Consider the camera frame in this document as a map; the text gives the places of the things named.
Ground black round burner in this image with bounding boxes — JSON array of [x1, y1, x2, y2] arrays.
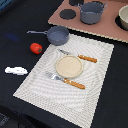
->
[[60, 9, 76, 20]]

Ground beige bowl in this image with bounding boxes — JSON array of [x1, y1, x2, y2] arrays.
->
[[119, 5, 128, 30]]

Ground pink stove board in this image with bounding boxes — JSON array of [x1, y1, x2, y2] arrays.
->
[[48, 0, 128, 43]]

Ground white woven placemat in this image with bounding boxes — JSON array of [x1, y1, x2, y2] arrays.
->
[[14, 34, 114, 128]]

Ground grey saucepan with handle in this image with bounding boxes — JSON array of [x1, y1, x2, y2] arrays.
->
[[26, 25, 70, 46]]

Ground black burner at back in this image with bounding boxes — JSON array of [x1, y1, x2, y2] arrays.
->
[[69, 0, 84, 6]]

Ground grey pot with handles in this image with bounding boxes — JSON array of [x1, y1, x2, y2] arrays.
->
[[78, 2, 107, 24]]

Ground knife with wooden handle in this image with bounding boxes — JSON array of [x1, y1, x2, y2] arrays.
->
[[58, 49, 97, 63]]

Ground fork with wooden handle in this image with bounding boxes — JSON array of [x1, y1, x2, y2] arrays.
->
[[45, 72, 85, 89]]

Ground white fish toy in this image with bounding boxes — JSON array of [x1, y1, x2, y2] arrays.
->
[[5, 67, 28, 75]]

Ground beige round plate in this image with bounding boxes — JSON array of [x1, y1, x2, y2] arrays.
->
[[56, 55, 83, 78]]

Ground red sausage toy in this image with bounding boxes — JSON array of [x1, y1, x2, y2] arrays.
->
[[30, 43, 43, 54]]

